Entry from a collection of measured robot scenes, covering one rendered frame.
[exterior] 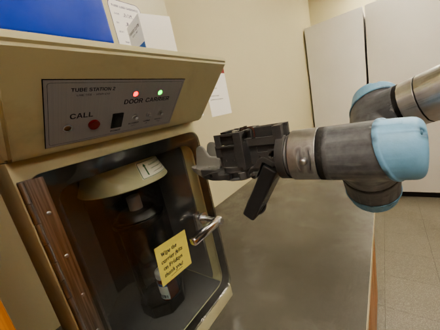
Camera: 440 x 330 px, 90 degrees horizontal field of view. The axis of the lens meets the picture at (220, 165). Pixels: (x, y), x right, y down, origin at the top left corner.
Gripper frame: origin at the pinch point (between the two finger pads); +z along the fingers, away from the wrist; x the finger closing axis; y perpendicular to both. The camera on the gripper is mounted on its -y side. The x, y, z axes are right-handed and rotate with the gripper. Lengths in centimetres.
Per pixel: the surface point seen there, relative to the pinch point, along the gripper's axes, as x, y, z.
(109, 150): 15.5, 8.6, 2.5
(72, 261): 25.4, -3.9, 1.3
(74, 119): 21.3, 13.3, -3.3
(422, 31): -284, 46, -64
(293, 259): -23.4, -36.9, -7.9
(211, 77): -1.9, 17.0, -6.9
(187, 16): -65, 60, 46
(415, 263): -161, -131, -47
